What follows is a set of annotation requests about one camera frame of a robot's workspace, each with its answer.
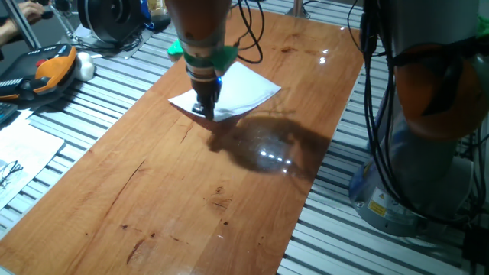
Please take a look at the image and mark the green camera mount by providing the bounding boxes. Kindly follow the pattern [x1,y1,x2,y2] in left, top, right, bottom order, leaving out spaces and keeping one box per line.
[167,37,239,73]

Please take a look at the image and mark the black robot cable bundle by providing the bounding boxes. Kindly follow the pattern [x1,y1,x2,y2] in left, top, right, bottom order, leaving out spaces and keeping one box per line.
[228,0,489,230]

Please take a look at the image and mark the white paper sheet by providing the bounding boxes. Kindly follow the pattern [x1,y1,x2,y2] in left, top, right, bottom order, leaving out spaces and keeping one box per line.
[167,60,283,123]

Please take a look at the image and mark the orange black teach pendant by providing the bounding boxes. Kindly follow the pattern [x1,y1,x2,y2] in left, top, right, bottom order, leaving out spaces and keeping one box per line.
[0,43,78,102]

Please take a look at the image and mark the chrome metal stand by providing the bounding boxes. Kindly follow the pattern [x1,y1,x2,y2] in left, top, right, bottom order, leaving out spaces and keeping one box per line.
[49,0,77,43]

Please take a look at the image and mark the green cloth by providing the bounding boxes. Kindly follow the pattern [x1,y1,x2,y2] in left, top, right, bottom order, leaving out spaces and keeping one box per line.
[475,15,489,38]

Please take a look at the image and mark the glossy wooden board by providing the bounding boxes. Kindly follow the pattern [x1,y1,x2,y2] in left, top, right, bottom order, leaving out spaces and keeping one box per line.
[0,5,366,275]

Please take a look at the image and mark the black rounded object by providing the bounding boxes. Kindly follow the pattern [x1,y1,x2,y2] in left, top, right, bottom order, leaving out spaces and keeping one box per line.
[151,13,172,32]

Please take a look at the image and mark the metal post with round base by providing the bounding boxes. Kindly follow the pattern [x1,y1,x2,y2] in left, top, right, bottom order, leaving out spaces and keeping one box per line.
[285,0,311,19]

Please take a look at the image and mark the black frame eyeglasses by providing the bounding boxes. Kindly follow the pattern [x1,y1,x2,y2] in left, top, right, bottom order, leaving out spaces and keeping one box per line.
[0,160,24,188]

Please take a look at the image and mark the white rounded plastic object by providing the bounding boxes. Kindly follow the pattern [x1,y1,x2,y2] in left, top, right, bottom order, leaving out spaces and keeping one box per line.
[74,51,96,83]

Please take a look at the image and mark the bare human hand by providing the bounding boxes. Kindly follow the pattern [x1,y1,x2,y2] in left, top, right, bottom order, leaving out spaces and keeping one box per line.
[18,1,46,23]

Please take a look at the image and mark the grey slanted metal post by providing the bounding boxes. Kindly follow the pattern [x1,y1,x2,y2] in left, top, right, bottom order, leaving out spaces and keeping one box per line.
[2,0,42,50]

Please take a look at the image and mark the black computer keyboard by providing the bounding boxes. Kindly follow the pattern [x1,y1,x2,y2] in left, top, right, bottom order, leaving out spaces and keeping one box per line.
[0,102,19,125]

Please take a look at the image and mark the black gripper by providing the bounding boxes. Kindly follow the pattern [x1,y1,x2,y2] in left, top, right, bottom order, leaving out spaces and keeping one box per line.
[191,76,223,121]

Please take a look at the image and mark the black filament spool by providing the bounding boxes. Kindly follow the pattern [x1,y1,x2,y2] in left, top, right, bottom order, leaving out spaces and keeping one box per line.
[77,0,144,44]

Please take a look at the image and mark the printed white document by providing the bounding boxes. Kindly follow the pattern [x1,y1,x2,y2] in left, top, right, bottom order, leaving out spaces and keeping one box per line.
[0,110,66,210]

